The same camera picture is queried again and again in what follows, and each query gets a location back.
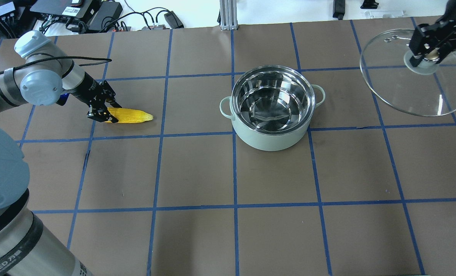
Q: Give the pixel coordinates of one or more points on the clear plastic holder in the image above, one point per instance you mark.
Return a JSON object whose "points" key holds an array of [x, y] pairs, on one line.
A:
{"points": [[380, 14]]}

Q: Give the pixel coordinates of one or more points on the yellow corn cob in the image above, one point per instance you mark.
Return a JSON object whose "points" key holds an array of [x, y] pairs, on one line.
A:
{"points": [[125, 115]]}

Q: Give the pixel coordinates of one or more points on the black power adapter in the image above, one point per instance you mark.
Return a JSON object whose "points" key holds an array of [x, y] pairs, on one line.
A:
{"points": [[339, 9]]}

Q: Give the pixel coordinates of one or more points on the aluminium frame post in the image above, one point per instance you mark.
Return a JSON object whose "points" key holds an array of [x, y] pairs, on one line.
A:
{"points": [[228, 15]]}

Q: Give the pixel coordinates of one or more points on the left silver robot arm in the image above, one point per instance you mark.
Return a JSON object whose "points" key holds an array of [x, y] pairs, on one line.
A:
{"points": [[48, 76]]}

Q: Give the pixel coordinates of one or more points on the pale green cooking pot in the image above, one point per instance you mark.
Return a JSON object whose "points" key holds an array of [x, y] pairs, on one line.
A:
{"points": [[271, 106]]}

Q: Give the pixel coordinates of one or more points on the glass pot lid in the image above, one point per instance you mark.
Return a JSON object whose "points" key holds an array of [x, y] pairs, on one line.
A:
{"points": [[427, 90]]}

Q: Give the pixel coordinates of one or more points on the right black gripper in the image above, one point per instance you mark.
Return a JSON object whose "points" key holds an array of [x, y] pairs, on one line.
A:
{"points": [[451, 26]]}

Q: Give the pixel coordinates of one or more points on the black electronics box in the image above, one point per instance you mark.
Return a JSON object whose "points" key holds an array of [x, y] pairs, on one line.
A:
{"points": [[79, 16]]}

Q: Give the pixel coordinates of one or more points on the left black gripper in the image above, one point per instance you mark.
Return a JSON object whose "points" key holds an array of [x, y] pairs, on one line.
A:
{"points": [[87, 89]]}

